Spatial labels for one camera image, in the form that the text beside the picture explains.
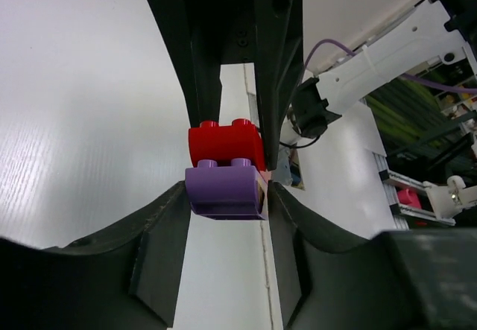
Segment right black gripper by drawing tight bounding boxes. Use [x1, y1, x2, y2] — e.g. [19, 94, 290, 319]
[147, 0, 303, 170]

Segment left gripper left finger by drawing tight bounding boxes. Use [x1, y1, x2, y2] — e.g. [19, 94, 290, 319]
[1, 182, 191, 329]

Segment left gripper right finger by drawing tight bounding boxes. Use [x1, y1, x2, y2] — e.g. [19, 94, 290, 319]
[268, 183, 476, 329]

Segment red curved lego brick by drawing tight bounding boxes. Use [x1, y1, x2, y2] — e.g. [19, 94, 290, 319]
[188, 118, 266, 171]

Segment lego stack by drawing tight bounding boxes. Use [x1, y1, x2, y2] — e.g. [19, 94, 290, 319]
[185, 158, 268, 220]

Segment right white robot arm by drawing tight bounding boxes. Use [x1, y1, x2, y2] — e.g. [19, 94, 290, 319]
[147, 0, 476, 171]

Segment pink object on shelf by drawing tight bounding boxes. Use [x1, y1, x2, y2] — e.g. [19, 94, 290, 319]
[397, 188, 422, 209]

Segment white bracket on shelf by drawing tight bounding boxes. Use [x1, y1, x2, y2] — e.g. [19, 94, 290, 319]
[423, 175, 476, 220]

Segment aluminium frame rail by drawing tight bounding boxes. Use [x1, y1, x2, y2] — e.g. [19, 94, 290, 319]
[372, 152, 455, 230]

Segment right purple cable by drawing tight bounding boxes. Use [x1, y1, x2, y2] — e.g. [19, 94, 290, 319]
[303, 38, 477, 95]

